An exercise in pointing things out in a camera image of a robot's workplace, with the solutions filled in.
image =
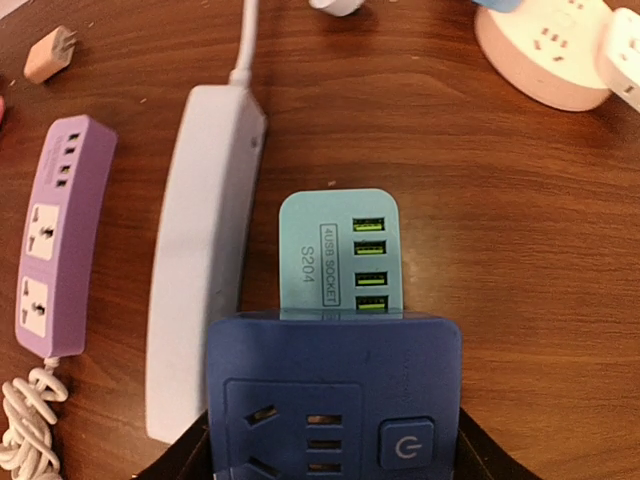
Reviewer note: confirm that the light blue power strip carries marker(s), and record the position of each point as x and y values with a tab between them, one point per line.
200	248

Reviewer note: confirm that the white small adapter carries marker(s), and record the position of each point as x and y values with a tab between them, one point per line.
617	59

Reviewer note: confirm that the light blue small adapter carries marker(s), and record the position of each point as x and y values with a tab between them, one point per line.
501	6

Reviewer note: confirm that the purple power strip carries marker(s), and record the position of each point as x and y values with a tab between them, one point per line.
59	237

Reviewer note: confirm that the dark blue cube adapter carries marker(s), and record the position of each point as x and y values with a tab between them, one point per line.
296	395

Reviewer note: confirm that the pink round socket hub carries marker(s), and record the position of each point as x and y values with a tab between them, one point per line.
547	50

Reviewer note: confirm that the teal blue socket box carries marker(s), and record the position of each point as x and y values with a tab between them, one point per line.
340	252

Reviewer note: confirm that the white round plug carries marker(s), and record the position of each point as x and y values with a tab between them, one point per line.
336	8

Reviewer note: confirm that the pink charger plug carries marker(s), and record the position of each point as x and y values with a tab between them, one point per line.
50	55

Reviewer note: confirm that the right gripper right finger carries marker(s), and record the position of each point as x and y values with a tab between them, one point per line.
479	457

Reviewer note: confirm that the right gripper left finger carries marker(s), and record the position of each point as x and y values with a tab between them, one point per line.
188	458

